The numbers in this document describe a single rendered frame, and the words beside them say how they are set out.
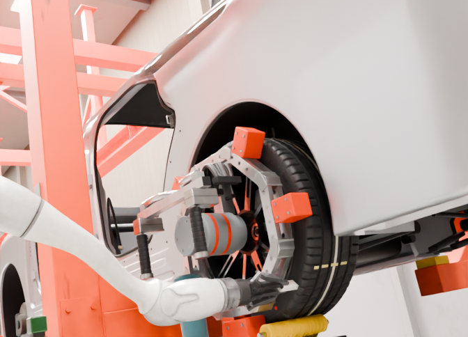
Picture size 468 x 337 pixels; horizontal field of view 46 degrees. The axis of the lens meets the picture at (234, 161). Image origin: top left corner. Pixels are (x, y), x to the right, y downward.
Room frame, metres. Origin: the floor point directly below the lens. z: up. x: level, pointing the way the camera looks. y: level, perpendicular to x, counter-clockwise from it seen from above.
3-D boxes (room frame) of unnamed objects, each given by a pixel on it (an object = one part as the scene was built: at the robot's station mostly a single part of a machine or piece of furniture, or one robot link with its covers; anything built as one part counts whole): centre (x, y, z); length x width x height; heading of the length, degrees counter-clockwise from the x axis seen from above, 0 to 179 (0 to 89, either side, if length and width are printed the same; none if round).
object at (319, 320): (1.81, -0.09, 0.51); 0.29 x 0.06 x 0.06; 129
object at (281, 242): (1.84, 0.06, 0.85); 0.54 x 0.07 x 0.54; 39
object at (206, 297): (1.49, 0.19, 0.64); 0.16 x 0.13 x 0.11; 129
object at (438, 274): (3.52, -1.20, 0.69); 0.52 x 0.17 x 0.35; 129
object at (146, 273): (1.83, 0.35, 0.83); 0.04 x 0.04 x 0.16
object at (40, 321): (1.38, 0.55, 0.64); 0.04 x 0.04 x 0.04; 39
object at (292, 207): (1.60, -0.14, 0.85); 0.09 x 0.08 x 0.07; 39
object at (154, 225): (1.84, 0.33, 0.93); 0.09 x 0.05 x 0.05; 129
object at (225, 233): (1.80, 0.12, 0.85); 0.21 x 0.14 x 0.14; 129
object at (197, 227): (1.56, 0.14, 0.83); 0.04 x 0.04 x 0.16
